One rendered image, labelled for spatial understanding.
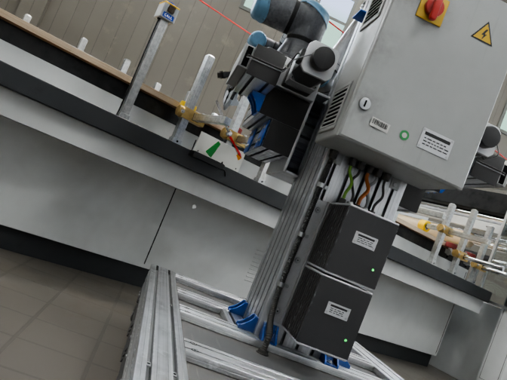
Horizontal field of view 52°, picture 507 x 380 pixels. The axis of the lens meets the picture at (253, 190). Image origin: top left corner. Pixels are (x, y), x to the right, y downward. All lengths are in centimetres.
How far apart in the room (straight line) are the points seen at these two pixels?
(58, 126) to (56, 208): 42
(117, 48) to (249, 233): 509
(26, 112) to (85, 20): 559
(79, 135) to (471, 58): 148
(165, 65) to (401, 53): 633
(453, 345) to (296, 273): 321
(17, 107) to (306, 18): 111
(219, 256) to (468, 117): 176
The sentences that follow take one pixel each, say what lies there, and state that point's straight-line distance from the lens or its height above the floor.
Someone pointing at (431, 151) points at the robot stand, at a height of 81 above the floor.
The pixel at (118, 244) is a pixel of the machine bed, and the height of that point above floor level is 17.
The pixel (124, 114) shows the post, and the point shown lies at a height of 72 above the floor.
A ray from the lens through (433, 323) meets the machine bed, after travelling 422.
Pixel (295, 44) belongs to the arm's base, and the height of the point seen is 110.
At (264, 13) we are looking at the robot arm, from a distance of 183.
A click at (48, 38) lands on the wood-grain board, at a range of 235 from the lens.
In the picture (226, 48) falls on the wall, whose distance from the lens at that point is 761.
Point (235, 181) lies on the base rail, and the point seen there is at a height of 66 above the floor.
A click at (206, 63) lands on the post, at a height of 108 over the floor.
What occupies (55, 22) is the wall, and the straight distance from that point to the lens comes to 776.
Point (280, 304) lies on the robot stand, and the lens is 142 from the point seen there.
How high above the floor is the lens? 49
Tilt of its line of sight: 4 degrees up
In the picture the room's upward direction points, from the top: 22 degrees clockwise
